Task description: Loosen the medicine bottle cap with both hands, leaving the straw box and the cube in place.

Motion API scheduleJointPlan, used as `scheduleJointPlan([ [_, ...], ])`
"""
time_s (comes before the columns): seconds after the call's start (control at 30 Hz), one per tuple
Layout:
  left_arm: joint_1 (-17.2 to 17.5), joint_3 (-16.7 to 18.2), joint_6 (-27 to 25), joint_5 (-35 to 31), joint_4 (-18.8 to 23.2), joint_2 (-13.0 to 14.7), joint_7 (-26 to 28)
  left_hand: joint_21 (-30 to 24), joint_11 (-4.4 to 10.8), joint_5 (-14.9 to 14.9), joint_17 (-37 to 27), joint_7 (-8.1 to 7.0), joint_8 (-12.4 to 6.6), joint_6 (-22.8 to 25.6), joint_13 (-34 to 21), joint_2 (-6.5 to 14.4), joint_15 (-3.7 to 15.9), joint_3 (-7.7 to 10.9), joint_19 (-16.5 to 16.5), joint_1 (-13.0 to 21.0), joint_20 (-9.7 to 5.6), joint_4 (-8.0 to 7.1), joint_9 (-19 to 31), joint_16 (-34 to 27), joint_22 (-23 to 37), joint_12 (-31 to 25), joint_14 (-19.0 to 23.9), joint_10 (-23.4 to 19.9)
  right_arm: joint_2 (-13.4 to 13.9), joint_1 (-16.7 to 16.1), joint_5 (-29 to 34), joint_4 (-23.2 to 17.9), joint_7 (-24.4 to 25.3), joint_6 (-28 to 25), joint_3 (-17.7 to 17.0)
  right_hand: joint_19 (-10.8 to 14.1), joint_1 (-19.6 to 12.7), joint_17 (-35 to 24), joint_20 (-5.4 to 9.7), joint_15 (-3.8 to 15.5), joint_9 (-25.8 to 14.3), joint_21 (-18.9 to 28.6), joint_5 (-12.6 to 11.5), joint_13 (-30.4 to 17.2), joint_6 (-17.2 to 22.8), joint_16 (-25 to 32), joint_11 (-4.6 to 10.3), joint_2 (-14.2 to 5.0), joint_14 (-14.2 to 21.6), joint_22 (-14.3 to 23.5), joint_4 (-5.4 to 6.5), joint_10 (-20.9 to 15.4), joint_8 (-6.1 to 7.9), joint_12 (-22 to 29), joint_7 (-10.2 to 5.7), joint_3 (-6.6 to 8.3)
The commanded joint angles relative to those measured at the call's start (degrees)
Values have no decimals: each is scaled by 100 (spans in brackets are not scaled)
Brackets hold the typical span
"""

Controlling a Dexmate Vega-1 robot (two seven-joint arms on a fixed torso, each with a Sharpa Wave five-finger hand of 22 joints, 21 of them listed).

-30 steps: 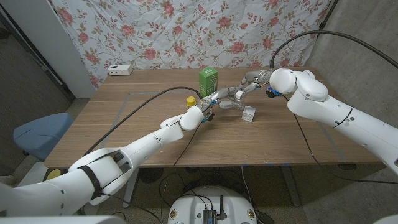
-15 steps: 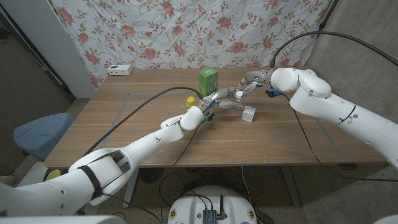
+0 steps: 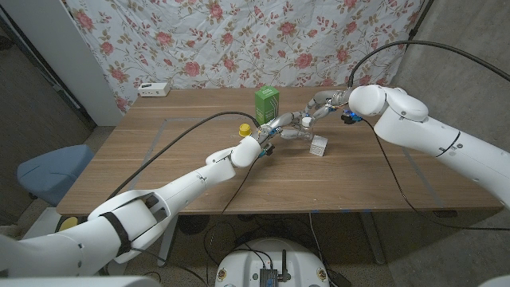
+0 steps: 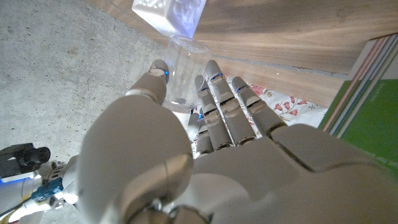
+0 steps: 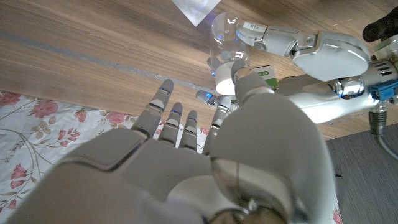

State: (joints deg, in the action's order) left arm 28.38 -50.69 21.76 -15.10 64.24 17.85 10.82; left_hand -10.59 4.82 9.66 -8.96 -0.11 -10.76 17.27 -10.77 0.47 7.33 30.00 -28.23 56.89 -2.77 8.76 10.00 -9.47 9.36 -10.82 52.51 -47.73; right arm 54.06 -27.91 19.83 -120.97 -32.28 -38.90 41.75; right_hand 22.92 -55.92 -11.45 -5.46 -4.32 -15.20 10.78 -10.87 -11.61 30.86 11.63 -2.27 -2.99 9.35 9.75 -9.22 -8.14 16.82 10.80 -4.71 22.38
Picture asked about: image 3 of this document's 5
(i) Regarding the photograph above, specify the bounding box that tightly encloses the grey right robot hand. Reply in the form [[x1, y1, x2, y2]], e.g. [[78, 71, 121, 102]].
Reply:
[[304, 88, 354, 120]]

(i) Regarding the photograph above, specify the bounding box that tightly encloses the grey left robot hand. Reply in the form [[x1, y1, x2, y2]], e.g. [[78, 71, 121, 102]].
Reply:
[[254, 110, 316, 155]]

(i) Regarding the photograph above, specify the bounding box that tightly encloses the clear white-capped medicine bottle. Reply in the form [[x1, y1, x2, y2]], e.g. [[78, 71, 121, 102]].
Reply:
[[296, 116, 316, 141]]

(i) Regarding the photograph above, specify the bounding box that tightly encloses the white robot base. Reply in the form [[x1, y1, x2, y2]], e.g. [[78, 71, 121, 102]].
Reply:
[[214, 238, 331, 287]]

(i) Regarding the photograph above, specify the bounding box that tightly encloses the green straw box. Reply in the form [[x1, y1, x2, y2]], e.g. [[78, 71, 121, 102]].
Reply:
[[254, 85, 281, 126]]

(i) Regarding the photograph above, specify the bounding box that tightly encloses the white perforated cube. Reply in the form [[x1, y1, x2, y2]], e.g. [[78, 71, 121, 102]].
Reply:
[[309, 135, 329, 157]]

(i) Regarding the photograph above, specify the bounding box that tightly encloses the white power adapter box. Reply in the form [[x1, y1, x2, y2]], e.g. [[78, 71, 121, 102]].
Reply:
[[137, 82, 171, 98]]

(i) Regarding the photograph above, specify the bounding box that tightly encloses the floral backdrop cloth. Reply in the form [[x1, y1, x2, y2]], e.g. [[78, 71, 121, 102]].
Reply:
[[63, 0, 426, 115]]

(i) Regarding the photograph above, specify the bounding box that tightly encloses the black stand pole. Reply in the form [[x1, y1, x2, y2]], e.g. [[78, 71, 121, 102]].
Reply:
[[406, 0, 435, 39]]

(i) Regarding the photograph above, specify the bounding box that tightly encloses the dark round floor fan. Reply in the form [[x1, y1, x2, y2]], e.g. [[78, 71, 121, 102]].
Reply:
[[178, 214, 211, 236]]

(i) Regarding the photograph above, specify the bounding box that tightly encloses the black antenna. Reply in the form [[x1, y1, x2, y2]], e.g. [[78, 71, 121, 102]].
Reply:
[[278, 250, 292, 283]]

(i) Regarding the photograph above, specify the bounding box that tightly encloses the white table leg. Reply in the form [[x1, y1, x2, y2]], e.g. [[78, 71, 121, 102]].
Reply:
[[156, 217, 179, 268], [358, 210, 386, 266]]

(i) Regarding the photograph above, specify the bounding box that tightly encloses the grey computer module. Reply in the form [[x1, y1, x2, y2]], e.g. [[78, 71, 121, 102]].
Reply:
[[259, 267, 279, 287]]

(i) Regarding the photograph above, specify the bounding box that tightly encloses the black power brick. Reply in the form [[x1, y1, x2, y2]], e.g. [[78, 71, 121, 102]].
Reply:
[[326, 269, 354, 287]]

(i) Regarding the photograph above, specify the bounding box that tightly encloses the white door panel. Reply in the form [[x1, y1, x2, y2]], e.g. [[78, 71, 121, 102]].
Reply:
[[0, 0, 124, 128]]

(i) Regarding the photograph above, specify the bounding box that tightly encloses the blue padded stool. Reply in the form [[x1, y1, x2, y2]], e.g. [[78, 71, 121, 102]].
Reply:
[[16, 143, 96, 207]]

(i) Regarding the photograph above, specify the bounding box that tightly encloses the white robot torso shell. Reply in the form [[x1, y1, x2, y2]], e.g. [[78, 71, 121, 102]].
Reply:
[[0, 275, 163, 287]]

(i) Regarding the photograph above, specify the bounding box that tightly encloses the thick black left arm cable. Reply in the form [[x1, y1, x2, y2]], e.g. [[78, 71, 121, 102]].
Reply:
[[105, 111, 262, 200]]

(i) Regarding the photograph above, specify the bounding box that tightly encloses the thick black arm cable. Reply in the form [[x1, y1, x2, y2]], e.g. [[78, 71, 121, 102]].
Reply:
[[105, 111, 262, 200], [346, 39, 510, 89]]

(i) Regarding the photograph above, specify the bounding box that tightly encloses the thin black left wrist cable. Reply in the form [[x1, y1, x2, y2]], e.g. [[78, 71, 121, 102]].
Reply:
[[221, 157, 260, 216]]

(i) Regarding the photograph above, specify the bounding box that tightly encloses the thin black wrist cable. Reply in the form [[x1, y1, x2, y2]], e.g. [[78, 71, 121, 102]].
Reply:
[[360, 117, 510, 232], [221, 157, 260, 216]]

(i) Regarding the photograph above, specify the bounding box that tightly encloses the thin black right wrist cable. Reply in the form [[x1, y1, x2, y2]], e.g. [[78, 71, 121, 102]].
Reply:
[[360, 117, 510, 232]]

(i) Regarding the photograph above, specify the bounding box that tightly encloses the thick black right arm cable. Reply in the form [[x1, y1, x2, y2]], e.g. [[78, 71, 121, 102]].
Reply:
[[346, 39, 510, 89]]

